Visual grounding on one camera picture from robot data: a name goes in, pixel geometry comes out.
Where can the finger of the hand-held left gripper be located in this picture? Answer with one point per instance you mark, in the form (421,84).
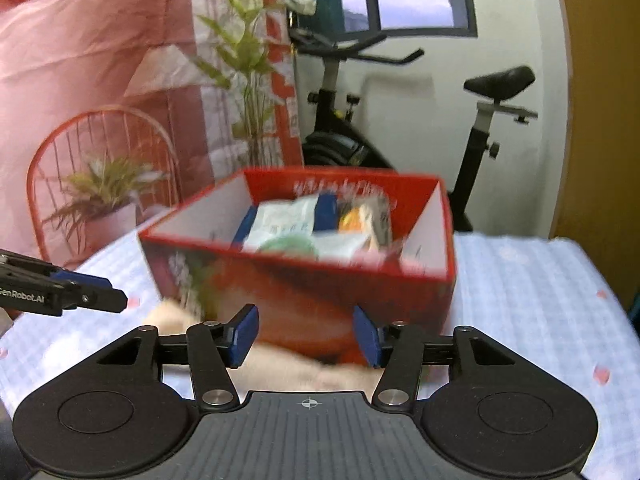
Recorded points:
(75,299)
(75,277)

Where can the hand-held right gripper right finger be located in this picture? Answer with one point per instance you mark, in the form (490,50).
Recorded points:
(367,336)

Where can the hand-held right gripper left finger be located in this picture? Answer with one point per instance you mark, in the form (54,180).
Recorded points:
(244,335)

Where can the beige towel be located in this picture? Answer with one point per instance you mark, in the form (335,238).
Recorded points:
(310,372)

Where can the red cardboard box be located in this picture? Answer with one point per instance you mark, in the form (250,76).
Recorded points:
(300,290)

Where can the white green packet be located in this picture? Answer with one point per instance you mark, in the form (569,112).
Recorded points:
(282,225)

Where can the blue-white packets in box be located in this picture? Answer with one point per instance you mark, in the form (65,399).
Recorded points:
(326,212)

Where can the checked blanket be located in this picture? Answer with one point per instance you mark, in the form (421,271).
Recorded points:
(525,300)

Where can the printed backdrop cloth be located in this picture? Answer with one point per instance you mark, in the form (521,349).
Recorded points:
(90,85)

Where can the black exercise bike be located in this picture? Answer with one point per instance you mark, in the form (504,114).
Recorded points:
(345,135)

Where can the wooden panel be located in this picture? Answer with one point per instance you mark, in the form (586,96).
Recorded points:
(605,135)

